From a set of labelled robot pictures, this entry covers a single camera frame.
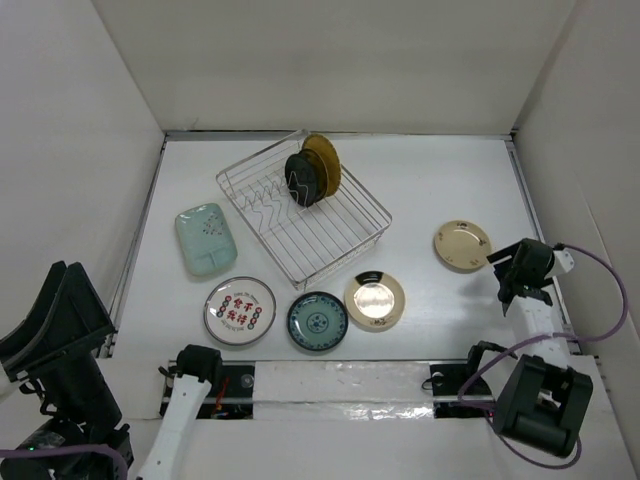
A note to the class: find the wire dish rack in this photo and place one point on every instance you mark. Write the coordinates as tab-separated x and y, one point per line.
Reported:
306	243

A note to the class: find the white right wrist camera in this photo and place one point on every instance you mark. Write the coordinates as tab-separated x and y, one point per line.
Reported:
562	261

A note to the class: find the yellow woven pattern plate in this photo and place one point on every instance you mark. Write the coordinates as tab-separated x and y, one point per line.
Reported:
322	146

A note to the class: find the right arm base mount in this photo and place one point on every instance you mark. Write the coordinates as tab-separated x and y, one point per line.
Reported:
444	382

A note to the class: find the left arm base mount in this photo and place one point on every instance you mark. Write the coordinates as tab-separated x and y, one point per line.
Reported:
232	398

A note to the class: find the blue green patterned bowl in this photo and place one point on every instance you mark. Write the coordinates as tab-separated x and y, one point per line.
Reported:
317	321

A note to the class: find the cream bowl black rim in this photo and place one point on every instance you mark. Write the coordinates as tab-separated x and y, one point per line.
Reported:
375	300

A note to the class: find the cream plate with drawings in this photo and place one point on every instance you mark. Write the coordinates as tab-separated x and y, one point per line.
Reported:
462	245

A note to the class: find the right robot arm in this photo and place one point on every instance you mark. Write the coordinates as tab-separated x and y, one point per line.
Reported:
542	405

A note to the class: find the pale green rectangular dish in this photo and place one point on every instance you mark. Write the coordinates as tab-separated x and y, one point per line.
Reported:
205	239

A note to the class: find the black plate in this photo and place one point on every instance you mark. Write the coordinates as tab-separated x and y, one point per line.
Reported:
295	166

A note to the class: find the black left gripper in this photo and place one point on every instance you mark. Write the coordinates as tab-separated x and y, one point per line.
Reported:
78	317

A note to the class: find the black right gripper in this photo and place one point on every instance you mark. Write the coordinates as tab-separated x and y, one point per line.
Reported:
504	253

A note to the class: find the white plate red characters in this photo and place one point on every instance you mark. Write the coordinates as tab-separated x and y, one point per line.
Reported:
239	311

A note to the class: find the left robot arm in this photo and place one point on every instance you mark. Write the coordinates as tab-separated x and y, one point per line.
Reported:
165	415

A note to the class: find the brown yellow patterned plate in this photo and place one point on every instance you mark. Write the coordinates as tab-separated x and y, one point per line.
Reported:
314	179

